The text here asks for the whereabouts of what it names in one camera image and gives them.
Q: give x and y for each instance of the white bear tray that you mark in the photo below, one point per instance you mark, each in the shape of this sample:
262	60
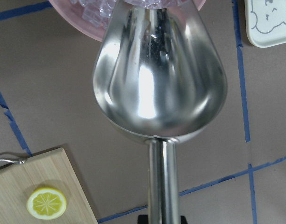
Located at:
265	22

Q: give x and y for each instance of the pink bowl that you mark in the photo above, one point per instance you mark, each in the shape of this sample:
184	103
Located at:
73	15

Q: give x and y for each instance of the lemon slice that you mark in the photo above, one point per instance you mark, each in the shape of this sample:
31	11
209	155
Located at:
46	203

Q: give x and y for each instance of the steel ice scoop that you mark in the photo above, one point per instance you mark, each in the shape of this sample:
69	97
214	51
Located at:
158	79

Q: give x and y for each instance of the pile of clear ice cubes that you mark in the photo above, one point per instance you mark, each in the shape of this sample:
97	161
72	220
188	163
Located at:
98	12

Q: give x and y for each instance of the bamboo cutting board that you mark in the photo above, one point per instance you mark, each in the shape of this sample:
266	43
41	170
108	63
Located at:
50	169

